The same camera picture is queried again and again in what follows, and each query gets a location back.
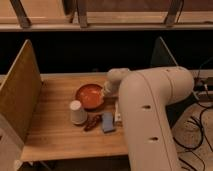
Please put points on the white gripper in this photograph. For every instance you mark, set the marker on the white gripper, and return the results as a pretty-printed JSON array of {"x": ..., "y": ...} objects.
[{"x": 110, "y": 88}]

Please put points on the orange ceramic bowl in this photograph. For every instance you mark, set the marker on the orange ceramic bowl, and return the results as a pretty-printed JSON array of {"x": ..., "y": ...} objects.
[{"x": 90, "y": 96}]

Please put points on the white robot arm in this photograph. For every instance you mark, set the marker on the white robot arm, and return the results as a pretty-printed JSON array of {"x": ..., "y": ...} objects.
[{"x": 143, "y": 96}]

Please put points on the brown snack bar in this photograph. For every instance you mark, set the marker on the brown snack bar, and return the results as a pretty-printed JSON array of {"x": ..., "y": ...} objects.
[{"x": 93, "y": 122}]

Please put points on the white paper cup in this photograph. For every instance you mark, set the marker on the white paper cup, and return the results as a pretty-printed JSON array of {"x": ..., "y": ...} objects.
[{"x": 78, "y": 115}]

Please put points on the right wooden side panel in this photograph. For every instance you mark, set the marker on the right wooden side panel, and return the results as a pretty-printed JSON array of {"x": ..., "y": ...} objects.
[{"x": 162, "y": 56}]

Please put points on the wooden side panel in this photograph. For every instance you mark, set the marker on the wooden side panel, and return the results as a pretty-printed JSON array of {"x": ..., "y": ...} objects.
[
  {"x": 162, "y": 56},
  {"x": 19, "y": 93}
]

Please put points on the left wooden side panel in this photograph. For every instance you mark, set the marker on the left wooden side panel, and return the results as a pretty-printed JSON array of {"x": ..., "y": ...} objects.
[{"x": 19, "y": 93}]

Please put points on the wooden upper shelf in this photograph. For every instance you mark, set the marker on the wooden upper shelf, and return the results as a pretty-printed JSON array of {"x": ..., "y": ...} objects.
[{"x": 105, "y": 15}]

